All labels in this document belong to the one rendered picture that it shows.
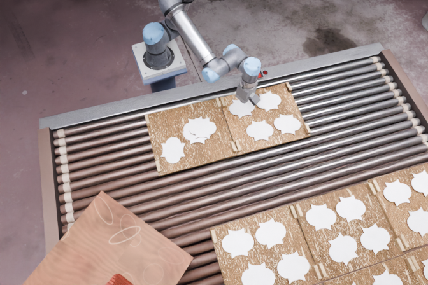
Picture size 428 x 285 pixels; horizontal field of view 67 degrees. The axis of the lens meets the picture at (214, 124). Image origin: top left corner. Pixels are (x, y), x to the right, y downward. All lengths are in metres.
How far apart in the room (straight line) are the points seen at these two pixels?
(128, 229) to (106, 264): 0.15
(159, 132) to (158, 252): 0.61
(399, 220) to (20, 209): 2.46
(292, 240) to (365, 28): 2.68
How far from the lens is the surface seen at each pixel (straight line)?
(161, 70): 1.96
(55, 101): 3.12
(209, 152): 1.66
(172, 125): 1.73
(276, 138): 1.74
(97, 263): 1.50
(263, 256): 1.58
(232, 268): 1.56
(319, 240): 1.66
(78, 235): 1.54
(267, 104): 1.82
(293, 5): 3.76
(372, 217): 1.78
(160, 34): 1.83
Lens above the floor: 2.49
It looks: 64 degrees down
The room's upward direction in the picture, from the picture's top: 6 degrees clockwise
